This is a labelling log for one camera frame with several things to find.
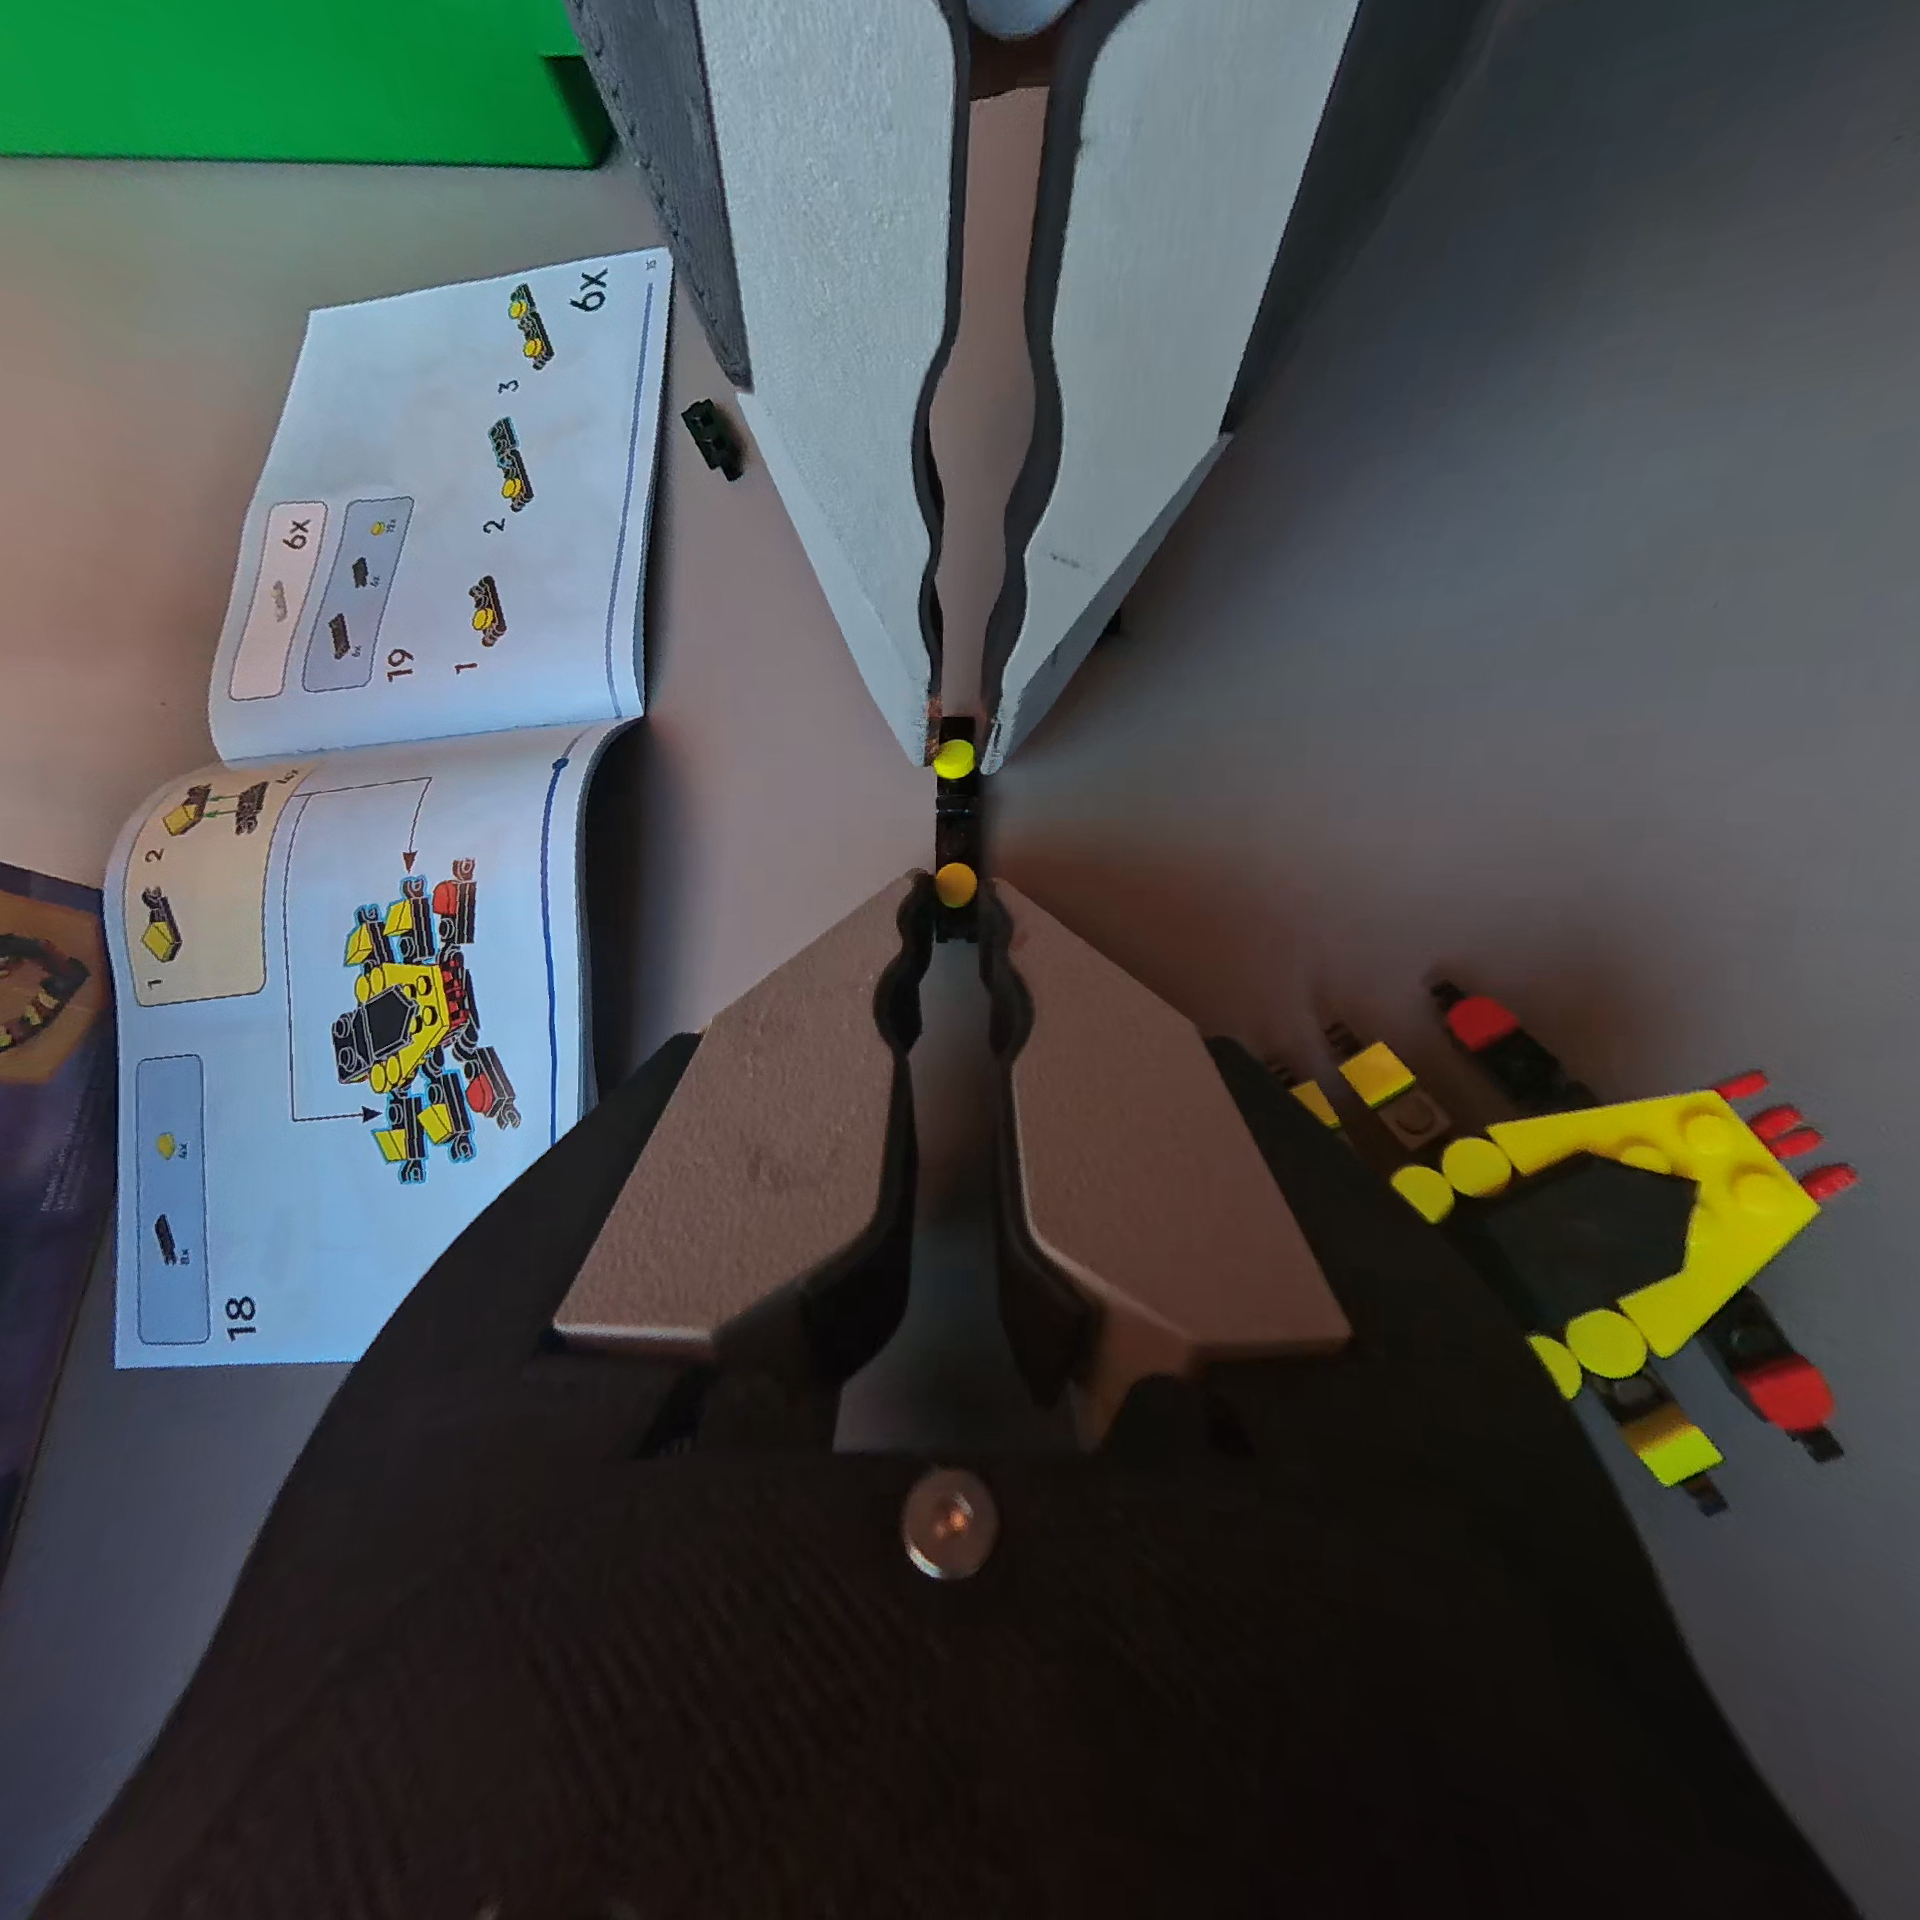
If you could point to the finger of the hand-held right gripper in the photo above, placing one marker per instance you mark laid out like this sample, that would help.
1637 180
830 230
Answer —
839 301
1171 301

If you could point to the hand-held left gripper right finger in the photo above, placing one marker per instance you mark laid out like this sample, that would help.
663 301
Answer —
1171 1185

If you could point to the green plastic bin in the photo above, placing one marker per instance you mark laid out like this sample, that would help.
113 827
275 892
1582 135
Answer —
270 77

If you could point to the lego instruction booklet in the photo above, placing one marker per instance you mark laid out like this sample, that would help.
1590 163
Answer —
451 525

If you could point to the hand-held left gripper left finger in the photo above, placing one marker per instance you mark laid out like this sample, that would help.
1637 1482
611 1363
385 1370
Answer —
722 1172

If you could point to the yellow black red lego model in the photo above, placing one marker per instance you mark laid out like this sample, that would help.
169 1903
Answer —
1590 1231

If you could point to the purple lego set box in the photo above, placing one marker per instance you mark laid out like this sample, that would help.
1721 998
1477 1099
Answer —
44 1126

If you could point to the small black lego piece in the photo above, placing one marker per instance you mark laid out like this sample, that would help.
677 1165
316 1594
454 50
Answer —
715 438

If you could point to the black yellow-studded lego leg assembly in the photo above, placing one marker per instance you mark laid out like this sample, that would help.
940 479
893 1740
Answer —
956 827

